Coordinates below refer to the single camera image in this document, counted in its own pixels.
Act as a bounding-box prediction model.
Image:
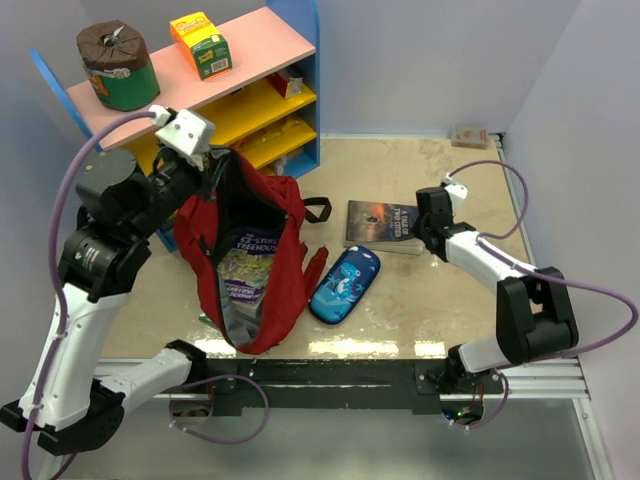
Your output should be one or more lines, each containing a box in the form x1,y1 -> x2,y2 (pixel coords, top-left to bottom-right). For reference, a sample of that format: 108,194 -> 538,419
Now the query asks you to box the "aluminium rail frame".
37,132 -> 614,480

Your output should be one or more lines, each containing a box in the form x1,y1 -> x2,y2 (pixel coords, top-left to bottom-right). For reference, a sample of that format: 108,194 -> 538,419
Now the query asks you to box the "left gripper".
129,142 -> 232,239

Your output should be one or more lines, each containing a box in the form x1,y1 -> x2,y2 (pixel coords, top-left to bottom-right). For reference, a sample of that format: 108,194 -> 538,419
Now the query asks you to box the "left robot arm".
1,147 -> 214,456

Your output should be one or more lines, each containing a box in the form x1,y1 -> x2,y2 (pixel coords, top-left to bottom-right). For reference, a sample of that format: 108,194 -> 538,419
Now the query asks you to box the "orange green sponge box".
169,11 -> 233,80

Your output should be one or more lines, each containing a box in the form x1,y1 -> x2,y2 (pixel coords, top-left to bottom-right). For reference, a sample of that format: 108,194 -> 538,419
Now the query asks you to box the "green brown wrapped roll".
76,20 -> 161,112

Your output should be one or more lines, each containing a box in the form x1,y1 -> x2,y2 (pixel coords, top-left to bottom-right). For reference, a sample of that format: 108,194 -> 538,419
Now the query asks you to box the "purple Treehouse book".
217,229 -> 279,317

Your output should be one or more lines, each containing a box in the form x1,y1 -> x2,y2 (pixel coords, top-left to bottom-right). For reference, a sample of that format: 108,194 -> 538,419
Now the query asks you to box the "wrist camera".
155,109 -> 215,171
441,175 -> 469,210

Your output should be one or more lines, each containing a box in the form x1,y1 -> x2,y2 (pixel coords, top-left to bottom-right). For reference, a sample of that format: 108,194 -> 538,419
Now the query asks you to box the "small pink card box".
450,124 -> 490,150

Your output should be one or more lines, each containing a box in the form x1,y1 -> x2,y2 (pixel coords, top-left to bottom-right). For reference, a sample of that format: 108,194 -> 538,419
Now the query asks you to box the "red backpack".
173,146 -> 332,355

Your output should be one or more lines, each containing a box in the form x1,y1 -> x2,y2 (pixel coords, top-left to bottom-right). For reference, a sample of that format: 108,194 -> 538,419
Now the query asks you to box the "Tale of Two Cities book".
343,200 -> 425,255

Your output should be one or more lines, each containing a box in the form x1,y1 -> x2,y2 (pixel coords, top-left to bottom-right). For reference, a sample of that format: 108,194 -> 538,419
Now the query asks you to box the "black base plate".
148,356 -> 506,418

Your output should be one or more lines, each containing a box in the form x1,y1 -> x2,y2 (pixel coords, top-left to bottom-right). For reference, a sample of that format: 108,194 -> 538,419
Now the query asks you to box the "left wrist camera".
155,109 -> 215,171

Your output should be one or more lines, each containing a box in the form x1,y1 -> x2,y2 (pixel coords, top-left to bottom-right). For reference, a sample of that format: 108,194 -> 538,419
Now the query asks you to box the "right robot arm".
413,184 -> 579,393

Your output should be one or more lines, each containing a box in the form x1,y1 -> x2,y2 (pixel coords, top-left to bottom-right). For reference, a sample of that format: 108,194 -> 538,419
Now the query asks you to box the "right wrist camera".
441,175 -> 469,210

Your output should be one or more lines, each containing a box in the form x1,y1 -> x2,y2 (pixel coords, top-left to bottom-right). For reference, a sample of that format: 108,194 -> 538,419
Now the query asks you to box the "green Treehouse book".
198,313 -> 211,325

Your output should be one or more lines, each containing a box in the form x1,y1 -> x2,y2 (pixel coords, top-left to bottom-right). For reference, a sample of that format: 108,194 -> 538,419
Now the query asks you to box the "blue dinosaur pencil case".
309,245 -> 381,326

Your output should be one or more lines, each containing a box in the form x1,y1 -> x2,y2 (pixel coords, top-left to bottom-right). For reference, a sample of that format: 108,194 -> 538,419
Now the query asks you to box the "red white box on shelf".
266,68 -> 303,99

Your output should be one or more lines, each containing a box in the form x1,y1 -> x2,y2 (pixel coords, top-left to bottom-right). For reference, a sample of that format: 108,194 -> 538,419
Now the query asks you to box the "colourful shelf unit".
28,0 -> 322,254

